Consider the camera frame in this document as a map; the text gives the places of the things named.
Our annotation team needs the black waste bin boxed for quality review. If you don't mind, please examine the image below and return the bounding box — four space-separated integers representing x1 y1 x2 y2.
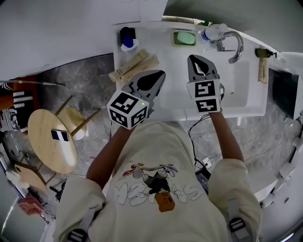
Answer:
268 67 300 119

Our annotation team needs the orange mat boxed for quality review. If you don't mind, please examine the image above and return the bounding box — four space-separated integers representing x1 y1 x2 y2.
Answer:
0 75 40 112

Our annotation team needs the cream printed t-shirt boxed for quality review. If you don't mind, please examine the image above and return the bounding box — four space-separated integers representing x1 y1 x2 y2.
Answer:
53 120 262 242

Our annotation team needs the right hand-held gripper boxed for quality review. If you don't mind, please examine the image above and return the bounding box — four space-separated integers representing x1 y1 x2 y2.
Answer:
186 54 226 114

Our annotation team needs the clear plastic water bottle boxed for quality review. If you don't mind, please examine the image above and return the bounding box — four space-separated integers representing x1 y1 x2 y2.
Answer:
201 23 228 43

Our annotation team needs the blue and white bottle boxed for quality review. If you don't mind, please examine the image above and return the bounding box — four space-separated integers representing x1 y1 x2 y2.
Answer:
120 34 140 53

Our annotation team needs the white curved fixture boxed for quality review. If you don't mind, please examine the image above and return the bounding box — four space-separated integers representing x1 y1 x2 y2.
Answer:
246 132 303 208

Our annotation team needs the black box device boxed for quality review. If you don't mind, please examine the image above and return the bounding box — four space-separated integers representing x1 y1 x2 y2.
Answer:
195 167 212 195

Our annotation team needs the small round wooden stool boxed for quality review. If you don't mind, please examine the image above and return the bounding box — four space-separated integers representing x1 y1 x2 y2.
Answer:
57 107 88 140

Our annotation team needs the pale green bar of soap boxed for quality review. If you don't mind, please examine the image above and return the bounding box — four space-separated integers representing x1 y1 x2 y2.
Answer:
177 31 196 45

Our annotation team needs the black and white striped cloth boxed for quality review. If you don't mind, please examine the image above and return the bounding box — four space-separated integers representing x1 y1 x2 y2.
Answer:
0 82 34 133

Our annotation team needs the grey strap with black buckle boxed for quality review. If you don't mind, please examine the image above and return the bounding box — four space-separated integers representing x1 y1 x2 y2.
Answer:
67 207 96 242
226 198 250 242

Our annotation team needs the chrome faucet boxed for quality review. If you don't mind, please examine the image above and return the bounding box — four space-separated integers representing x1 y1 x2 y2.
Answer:
210 31 244 65

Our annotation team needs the white power adapter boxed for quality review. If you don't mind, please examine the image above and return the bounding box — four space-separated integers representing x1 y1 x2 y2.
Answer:
202 157 215 170

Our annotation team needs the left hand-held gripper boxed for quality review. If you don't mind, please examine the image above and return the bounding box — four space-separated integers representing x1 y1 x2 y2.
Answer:
106 69 166 130

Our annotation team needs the person's right forearm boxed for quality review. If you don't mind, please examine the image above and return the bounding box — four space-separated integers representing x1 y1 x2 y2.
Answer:
208 111 245 164

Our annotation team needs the olive green pump bottle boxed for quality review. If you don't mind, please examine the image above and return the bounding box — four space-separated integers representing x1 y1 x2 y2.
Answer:
254 47 278 59

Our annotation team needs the black cable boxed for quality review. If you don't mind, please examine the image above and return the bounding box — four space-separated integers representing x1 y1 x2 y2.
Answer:
187 112 214 171

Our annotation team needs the wooden board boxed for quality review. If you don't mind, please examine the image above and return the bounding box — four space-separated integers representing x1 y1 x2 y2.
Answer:
14 164 47 192

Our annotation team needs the red packet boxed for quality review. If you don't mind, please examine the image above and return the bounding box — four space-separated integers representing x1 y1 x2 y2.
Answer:
17 195 44 216

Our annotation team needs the blue and white card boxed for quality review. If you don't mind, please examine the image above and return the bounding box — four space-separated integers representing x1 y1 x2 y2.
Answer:
50 128 70 142

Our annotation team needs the black cup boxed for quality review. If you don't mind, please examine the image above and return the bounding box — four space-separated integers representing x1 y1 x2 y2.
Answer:
119 26 137 45

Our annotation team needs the beige cosmetic tube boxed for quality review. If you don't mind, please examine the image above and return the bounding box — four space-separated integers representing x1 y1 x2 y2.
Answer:
108 49 150 83
119 55 159 84

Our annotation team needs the large round wooden table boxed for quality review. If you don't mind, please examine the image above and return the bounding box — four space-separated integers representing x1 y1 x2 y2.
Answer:
27 109 79 174

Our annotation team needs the green plastic soap dish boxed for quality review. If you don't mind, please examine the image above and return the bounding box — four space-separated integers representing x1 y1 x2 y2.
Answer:
172 30 197 47

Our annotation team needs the person's left forearm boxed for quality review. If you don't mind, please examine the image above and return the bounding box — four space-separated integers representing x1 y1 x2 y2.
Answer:
86 122 134 190

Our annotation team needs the white washbasin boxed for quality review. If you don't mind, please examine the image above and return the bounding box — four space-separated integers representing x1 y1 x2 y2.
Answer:
112 20 270 119

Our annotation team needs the thin metal rod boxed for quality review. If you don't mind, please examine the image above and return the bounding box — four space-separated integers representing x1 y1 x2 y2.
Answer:
0 79 65 87

